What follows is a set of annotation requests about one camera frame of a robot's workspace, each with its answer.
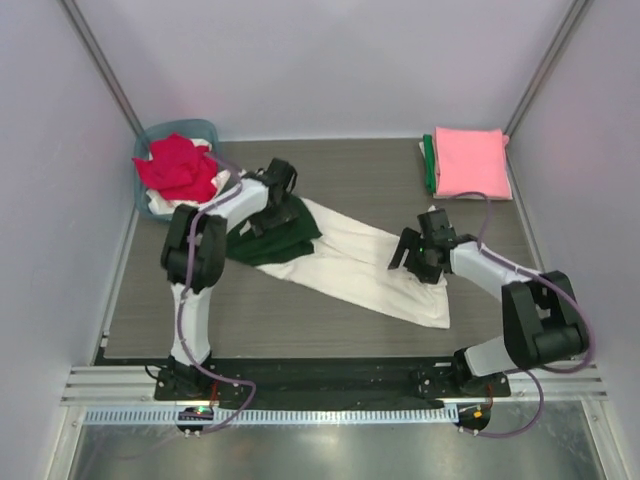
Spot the folded pink t-shirt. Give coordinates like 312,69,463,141
432,127,512,200

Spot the folded green t-shirt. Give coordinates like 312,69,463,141
422,134,437,194

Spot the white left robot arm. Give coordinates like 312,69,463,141
154,158,298,400

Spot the blue plastic laundry basket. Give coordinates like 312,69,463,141
133,119,220,223

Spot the right aluminium corner post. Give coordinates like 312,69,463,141
505,0,593,137

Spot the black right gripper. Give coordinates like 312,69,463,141
388,227,442,285

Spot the slotted grey cable duct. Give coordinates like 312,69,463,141
84,404,459,426

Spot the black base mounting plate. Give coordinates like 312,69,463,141
154,357,511,410

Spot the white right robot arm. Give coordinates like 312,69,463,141
388,208,591,396

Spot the red t-shirt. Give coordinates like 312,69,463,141
132,133,219,203

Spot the left aluminium corner post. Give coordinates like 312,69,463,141
58,0,144,136

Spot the aluminium corner post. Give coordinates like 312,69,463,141
58,0,144,136
505,0,593,137

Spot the white and green t-shirt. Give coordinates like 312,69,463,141
227,196,450,329

